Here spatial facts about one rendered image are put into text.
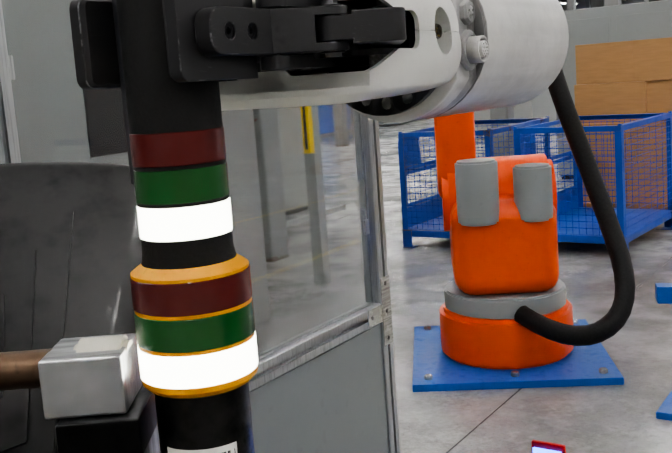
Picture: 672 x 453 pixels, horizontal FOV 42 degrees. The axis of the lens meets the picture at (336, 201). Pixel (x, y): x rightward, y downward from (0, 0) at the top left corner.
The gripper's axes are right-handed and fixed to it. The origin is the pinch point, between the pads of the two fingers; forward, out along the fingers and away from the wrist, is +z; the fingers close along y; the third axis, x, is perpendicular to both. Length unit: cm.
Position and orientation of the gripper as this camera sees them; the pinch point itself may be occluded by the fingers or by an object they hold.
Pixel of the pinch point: (164, 38)
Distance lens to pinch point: 32.5
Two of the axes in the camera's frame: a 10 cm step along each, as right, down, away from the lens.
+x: -0.7, -9.9, -1.3
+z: -5.5, 1.5, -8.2
